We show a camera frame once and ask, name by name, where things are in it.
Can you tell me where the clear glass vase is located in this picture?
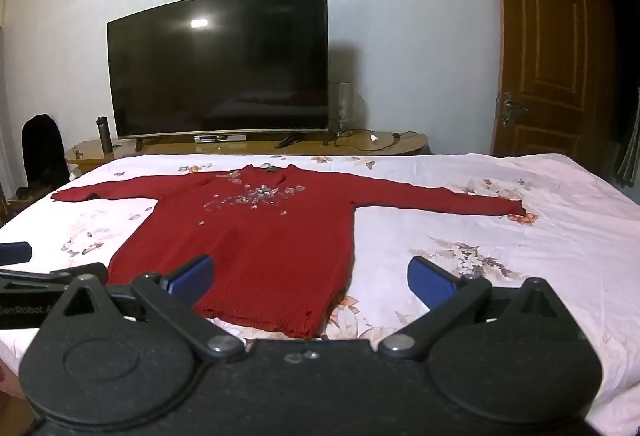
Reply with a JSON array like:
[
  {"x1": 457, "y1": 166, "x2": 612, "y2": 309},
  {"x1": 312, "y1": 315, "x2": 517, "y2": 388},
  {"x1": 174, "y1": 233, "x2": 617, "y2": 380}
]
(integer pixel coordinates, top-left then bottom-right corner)
[{"x1": 328, "y1": 81, "x2": 356, "y2": 133}]

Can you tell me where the wooden television cabinet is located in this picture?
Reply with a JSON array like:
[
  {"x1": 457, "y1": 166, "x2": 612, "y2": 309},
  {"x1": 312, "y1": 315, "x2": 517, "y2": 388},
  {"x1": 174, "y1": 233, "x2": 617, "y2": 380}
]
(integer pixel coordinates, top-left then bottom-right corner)
[{"x1": 65, "y1": 130, "x2": 431, "y2": 175}]

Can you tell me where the dark curtain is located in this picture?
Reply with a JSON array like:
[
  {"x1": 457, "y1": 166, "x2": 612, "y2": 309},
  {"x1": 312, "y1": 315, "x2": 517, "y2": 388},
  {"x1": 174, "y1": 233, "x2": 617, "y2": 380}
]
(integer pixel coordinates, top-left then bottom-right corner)
[{"x1": 617, "y1": 86, "x2": 640, "y2": 190}]

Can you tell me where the black curved television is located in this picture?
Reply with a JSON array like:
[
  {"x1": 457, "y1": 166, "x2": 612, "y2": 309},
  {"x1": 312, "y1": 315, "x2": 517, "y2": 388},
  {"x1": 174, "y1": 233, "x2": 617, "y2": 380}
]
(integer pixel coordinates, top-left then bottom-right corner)
[{"x1": 106, "y1": 0, "x2": 331, "y2": 140}]

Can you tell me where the red knitted sweater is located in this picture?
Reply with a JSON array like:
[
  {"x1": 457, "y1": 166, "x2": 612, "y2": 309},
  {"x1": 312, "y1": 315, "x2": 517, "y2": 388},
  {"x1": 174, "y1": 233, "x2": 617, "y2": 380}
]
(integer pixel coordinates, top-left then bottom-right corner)
[{"x1": 51, "y1": 165, "x2": 527, "y2": 341}]

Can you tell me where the dark thermos bottle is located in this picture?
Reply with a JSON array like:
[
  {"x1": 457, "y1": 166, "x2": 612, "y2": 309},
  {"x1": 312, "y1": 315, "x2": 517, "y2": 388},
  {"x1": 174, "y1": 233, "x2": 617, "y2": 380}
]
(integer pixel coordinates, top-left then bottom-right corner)
[{"x1": 96, "y1": 116, "x2": 115, "y2": 155}]

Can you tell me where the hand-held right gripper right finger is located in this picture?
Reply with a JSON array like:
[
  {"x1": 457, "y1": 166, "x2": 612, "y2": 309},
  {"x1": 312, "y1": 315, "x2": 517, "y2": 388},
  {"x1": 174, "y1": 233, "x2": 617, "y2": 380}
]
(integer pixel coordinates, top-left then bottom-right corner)
[{"x1": 377, "y1": 255, "x2": 585, "y2": 362}]

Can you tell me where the metal door handle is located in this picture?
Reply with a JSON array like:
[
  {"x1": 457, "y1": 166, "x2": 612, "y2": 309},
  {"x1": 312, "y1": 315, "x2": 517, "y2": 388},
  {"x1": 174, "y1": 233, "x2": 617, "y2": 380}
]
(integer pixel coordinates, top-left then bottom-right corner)
[{"x1": 499, "y1": 91, "x2": 530, "y2": 130}]

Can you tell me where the floral white bed sheet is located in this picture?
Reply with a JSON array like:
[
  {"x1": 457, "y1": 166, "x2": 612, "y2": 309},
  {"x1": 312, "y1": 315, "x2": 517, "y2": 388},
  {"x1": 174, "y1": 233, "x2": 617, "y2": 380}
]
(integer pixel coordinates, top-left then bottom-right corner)
[{"x1": 0, "y1": 152, "x2": 640, "y2": 423}]

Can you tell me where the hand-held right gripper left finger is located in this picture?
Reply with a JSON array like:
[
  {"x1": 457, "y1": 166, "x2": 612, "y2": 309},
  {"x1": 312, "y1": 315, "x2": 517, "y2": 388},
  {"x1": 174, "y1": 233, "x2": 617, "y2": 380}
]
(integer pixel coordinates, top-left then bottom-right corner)
[{"x1": 49, "y1": 254, "x2": 247, "y2": 362}]

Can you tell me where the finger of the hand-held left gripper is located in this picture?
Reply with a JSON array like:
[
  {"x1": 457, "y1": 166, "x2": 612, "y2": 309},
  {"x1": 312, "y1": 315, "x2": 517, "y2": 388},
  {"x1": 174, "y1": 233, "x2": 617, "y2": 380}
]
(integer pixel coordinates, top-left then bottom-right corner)
[
  {"x1": 0, "y1": 241, "x2": 34, "y2": 266},
  {"x1": 0, "y1": 262, "x2": 109, "y2": 290}
]

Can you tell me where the black remote control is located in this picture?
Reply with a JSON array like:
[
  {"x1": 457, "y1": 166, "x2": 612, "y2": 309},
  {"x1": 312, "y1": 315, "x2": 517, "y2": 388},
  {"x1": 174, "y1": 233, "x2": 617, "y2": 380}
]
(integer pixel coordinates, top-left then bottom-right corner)
[{"x1": 274, "y1": 132, "x2": 307, "y2": 150}]

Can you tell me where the black cable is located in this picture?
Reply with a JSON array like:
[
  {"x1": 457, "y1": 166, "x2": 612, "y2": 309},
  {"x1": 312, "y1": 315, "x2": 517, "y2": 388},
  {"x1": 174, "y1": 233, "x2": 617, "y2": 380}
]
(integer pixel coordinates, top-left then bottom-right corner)
[{"x1": 327, "y1": 129, "x2": 419, "y2": 150}]

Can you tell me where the brown wooden door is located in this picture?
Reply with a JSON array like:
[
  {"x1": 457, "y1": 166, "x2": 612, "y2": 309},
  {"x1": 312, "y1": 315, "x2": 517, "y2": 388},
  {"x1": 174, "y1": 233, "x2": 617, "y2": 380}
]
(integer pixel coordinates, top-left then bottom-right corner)
[{"x1": 492, "y1": 0, "x2": 617, "y2": 163}]

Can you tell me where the black chair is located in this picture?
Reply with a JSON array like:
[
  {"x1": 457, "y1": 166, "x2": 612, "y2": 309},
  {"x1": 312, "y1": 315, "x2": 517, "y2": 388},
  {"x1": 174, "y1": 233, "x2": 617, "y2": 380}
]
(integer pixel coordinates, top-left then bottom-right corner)
[{"x1": 15, "y1": 114, "x2": 71, "y2": 200}]

